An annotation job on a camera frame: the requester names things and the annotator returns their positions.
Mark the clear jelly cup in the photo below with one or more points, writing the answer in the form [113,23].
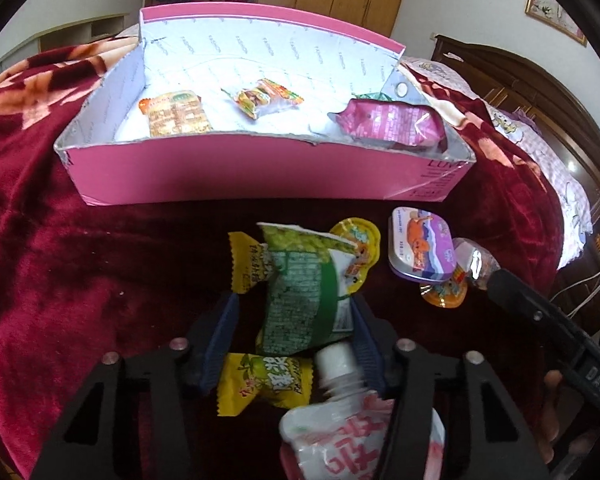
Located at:
[472,260]

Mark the purple tin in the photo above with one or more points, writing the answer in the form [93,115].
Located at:
[420,242]

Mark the pink snack bag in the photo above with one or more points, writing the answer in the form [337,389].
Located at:
[390,120]

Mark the green snack bag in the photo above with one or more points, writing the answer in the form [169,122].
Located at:
[295,290]

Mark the orange lid jelly cup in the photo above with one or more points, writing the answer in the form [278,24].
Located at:
[442,294]

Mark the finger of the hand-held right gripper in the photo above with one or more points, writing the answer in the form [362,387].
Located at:
[525,300]

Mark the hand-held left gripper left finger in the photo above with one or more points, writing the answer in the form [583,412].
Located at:
[220,340]

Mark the dark wooden headboard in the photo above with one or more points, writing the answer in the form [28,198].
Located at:
[530,90]

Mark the dark green snack packet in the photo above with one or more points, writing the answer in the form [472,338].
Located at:
[372,96]

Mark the person's right hand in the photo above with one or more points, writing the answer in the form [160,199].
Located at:
[549,410]

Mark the cracker packet with orange ends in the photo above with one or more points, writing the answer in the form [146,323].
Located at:
[177,115]

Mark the wall poster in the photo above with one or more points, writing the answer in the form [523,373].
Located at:
[550,10]

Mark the white pink drink pouch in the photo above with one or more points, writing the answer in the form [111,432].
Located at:
[330,440]

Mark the pink cardboard box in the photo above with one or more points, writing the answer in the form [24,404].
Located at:
[230,175]

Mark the colourful candy packet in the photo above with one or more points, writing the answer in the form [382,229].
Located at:
[260,99]

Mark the yellow candy packet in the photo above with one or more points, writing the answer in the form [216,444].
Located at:
[265,380]
[245,265]

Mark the red floral blanket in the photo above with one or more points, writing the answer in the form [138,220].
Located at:
[80,285]

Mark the white bookshelf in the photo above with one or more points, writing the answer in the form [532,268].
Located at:
[70,30]

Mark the yellow lid jelly cup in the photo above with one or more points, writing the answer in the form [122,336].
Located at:
[360,240]

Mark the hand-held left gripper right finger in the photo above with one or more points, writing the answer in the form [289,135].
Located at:
[365,340]

